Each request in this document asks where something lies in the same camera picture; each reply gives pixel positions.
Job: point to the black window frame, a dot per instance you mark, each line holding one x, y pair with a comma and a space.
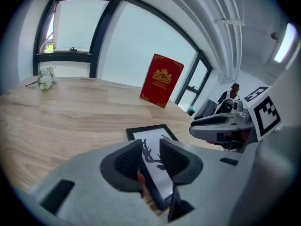
104, 25

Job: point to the grey chair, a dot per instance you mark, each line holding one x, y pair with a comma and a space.
210, 108

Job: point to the teal bin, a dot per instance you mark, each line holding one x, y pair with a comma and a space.
191, 110

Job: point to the white flower bouquet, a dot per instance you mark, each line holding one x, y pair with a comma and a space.
45, 79

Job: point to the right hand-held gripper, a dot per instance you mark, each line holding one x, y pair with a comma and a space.
266, 116

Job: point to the red book with gold crest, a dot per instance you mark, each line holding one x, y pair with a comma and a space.
162, 79

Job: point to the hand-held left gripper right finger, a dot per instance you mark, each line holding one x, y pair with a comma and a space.
185, 167

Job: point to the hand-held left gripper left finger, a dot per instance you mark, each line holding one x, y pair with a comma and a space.
113, 167

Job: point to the rectangular ceiling light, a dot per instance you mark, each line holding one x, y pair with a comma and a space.
285, 43

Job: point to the white ceiling pipe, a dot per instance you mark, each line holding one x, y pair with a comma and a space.
231, 20

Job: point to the black picture frame deer print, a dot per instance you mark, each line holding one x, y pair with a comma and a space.
155, 156

